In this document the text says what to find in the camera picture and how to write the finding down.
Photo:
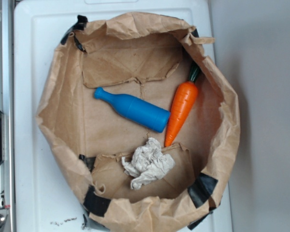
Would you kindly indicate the orange plastic toy carrot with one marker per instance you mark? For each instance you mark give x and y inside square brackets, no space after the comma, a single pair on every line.
[184,99]

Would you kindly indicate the brown paper bag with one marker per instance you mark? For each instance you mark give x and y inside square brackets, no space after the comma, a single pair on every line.
[148,56]

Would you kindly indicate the white plastic sink counter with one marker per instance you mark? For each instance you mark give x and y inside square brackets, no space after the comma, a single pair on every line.
[44,201]

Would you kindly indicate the white paper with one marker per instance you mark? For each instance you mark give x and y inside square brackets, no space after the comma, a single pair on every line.
[148,164]

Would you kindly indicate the aluminium frame rail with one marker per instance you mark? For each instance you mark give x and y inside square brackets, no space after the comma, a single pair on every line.
[7,168]

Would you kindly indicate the blue plastic toy bottle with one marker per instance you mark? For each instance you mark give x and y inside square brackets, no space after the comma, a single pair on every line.
[135,109]

